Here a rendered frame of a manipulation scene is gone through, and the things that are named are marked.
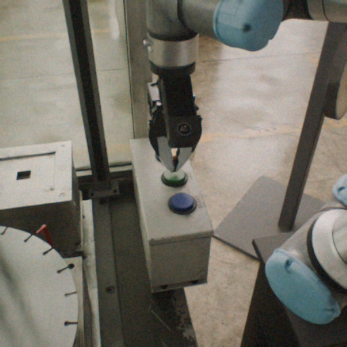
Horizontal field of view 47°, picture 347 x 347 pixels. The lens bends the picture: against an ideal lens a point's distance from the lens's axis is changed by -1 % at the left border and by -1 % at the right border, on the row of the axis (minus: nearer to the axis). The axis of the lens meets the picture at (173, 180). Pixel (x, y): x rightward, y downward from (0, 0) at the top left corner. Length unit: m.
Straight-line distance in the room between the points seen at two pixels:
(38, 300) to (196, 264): 0.30
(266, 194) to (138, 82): 1.33
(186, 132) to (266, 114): 2.11
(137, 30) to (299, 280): 0.51
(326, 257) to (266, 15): 0.30
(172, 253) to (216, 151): 1.66
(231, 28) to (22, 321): 0.42
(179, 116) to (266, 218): 1.37
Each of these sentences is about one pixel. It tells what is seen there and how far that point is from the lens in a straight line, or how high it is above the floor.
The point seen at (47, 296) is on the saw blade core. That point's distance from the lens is 0.55.
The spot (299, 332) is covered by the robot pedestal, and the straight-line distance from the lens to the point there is 0.76.
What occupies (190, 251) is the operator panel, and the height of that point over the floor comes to 0.85.
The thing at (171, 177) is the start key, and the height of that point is 0.91.
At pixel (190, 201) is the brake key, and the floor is 0.91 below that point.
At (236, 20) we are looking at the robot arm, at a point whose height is 1.23.
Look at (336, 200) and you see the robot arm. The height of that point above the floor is 0.96.
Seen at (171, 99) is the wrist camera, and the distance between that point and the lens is 0.61.
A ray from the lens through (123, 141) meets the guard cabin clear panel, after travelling 0.92.
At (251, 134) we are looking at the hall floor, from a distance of 2.47.
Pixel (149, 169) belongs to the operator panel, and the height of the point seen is 0.90.
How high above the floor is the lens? 1.39
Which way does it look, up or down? 42 degrees down
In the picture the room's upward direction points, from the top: straight up
